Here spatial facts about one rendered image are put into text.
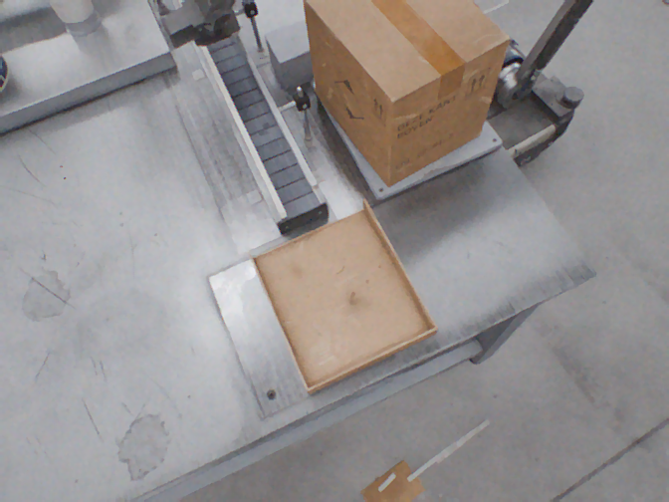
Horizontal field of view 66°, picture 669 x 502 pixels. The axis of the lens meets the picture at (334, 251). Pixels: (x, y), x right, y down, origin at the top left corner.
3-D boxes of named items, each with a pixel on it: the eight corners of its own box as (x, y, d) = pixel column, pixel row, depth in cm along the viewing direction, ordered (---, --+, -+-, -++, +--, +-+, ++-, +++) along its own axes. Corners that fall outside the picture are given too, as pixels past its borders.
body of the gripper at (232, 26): (183, 17, 109) (181, 8, 102) (228, 0, 111) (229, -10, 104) (196, 48, 111) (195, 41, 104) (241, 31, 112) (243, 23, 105)
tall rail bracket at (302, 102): (282, 142, 117) (269, 93, 102) (312, 130, 118) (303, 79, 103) (288, 153, 116) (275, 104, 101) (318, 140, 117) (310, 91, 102)
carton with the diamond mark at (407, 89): (316, 95, 120) (301, -6, 95) (401, 49, 123) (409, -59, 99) (388, 188, 108) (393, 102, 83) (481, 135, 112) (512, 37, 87)
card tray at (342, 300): (251, 258, 106) (246, 250, 102) (365, 208, 109) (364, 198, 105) (309, 394, 94) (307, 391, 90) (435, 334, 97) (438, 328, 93)
